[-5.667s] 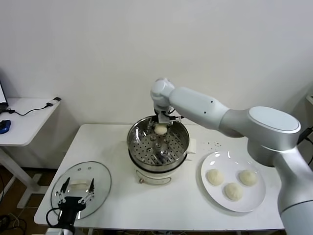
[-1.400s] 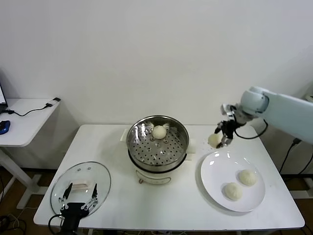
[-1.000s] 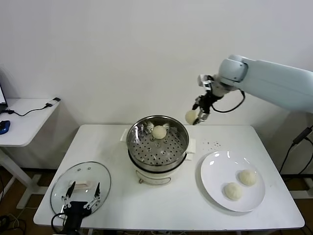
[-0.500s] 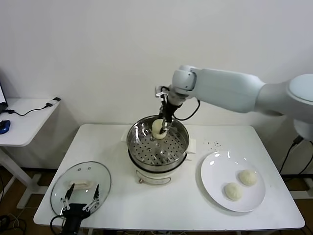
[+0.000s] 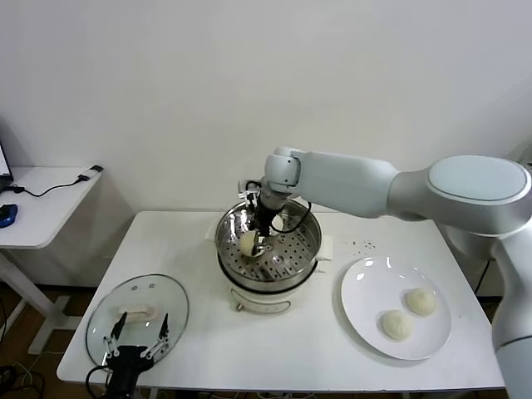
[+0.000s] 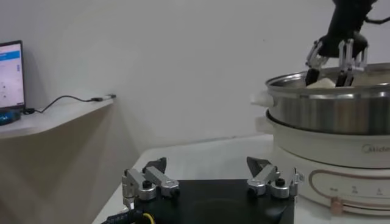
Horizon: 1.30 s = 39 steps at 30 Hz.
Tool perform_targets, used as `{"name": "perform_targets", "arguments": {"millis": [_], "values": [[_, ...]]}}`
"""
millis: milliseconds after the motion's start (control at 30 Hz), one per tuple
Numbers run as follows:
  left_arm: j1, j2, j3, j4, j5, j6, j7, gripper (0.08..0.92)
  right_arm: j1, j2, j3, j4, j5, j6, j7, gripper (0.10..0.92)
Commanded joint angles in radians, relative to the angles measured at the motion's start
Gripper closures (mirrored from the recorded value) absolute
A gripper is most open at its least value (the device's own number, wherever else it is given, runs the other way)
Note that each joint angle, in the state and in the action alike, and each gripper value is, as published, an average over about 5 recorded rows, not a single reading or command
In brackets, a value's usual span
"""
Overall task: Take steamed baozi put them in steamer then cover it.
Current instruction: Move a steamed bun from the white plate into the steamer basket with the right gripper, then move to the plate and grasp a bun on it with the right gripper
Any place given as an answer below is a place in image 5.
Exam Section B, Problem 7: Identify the round glass pot lid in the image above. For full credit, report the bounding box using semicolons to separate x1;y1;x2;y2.
86;273;190;374

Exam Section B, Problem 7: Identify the black power adapter with cable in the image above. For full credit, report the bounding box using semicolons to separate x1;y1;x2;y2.
475;259;494;297

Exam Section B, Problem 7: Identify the thin black desk cable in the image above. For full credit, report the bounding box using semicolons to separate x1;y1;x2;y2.
2;174;92;199

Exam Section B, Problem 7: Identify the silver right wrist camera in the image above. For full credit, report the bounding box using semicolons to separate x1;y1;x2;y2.
237;178;263;209

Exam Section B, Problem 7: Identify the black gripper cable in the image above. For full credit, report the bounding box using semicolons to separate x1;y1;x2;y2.
85;364;110;399
269;199;313;234

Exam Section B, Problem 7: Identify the white side desk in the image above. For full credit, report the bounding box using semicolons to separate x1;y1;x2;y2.
0;166;104;357

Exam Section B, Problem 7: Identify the blue computer mouse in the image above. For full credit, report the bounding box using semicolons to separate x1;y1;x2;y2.
0;204;20;229

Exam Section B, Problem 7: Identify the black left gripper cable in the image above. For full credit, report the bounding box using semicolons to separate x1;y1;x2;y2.
85;364;110;399

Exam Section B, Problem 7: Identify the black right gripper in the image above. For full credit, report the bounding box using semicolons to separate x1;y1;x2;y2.
251;200;278;258

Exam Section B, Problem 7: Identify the large white plate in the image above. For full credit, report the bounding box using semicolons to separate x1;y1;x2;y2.
340;256;453;361

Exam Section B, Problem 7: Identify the perforated steel steamer basket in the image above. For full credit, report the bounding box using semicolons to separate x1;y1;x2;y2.
204;199;336;292

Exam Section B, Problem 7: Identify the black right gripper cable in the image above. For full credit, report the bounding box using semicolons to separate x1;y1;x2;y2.
269;199;313;234

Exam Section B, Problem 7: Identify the black laptop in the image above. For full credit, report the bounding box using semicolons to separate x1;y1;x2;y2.
0;136;16;195

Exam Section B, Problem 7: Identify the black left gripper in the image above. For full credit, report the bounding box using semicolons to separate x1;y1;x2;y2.
101;312;170;399

